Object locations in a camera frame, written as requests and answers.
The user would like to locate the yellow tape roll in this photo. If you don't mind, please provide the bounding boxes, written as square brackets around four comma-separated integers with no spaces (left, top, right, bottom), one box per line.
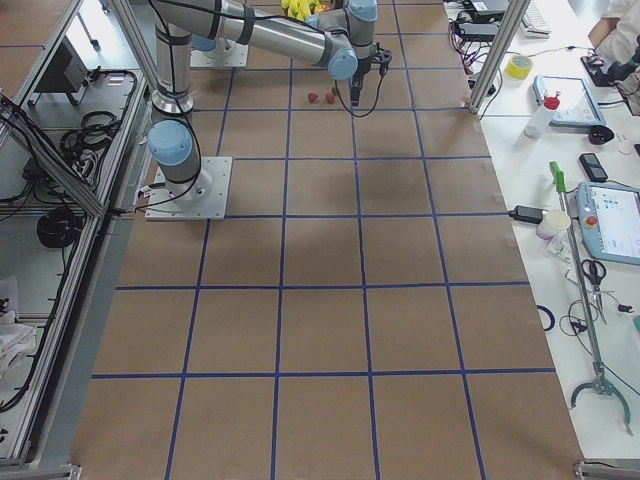
[504,54,533,80]

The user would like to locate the black power adapter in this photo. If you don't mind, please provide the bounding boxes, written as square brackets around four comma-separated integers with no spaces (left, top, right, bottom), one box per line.
[508,205,547,225]

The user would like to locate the long reacher grabber tool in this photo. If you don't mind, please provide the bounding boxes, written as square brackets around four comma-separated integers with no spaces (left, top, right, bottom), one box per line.
[549,161,633,436]

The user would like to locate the banana bunch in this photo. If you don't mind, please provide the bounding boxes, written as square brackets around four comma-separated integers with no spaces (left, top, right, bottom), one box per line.
[280,0,320,21]

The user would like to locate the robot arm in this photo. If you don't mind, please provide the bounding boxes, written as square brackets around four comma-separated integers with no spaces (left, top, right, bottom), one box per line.
[154,1,391,218]

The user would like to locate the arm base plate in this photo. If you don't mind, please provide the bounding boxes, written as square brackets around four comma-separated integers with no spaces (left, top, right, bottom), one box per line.
[145,157,233,221]
[190,40,249,70]

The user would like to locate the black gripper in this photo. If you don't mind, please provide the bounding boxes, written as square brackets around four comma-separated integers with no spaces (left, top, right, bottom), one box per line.
[350,42,392,105]

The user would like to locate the white paper cup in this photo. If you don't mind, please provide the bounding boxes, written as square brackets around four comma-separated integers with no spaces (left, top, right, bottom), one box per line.
[536,210,571,240]

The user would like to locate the teach pendant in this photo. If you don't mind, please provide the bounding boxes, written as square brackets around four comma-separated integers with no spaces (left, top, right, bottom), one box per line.
[575,182,639,265]
[532,75,606,128]

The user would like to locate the scissors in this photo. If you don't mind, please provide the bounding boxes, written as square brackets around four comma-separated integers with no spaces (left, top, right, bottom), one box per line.
[581,259,607,324]

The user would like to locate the white bottle red cap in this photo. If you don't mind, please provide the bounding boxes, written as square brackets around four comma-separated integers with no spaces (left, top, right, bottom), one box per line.
[523,93,560,139]

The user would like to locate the aluminium frame post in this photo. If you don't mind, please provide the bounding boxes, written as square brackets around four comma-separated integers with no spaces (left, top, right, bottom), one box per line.
[468,0,530,114]

